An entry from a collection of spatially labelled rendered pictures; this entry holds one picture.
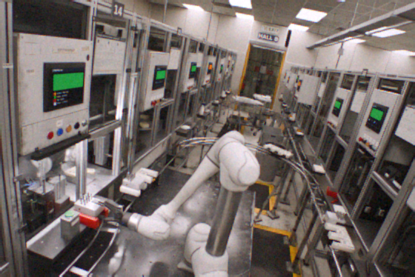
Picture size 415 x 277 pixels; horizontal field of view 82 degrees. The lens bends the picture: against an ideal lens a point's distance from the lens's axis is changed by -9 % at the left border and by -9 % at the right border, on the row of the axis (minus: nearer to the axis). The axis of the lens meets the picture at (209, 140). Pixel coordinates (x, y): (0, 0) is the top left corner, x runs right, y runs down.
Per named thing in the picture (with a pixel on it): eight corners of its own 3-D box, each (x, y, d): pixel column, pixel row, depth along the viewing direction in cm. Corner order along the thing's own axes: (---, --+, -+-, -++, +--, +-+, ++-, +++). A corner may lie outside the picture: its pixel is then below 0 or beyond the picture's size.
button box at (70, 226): (70, 240, 119) (70, 221, 115) (56, 235, 120) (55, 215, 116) (80, 231, 126) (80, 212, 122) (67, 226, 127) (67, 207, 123)
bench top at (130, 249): (242, 341, 115) (244, 335, 113) (49, 272, 128) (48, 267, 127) (254, 195, 256) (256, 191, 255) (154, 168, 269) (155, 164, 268)
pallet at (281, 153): (262, 151, 339) (264, 144, 336) (267, 149, 350) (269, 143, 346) (286, 162, 317) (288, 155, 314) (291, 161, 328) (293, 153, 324)
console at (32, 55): (28, 158, 95) (25, 34, 80) (-26, 140, 98) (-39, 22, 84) (91, 131, 134) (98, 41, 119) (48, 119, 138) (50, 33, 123)
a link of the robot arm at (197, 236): (205, 245, 161) (212, 217, 154) (214, 267, 144) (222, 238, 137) (180, 247, 155) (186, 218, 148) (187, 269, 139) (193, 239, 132)
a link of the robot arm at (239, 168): (214, 265, 144) (227, 298, 124) (187, 267, 138) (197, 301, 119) (250, 141, 120) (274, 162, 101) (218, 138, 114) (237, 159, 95)
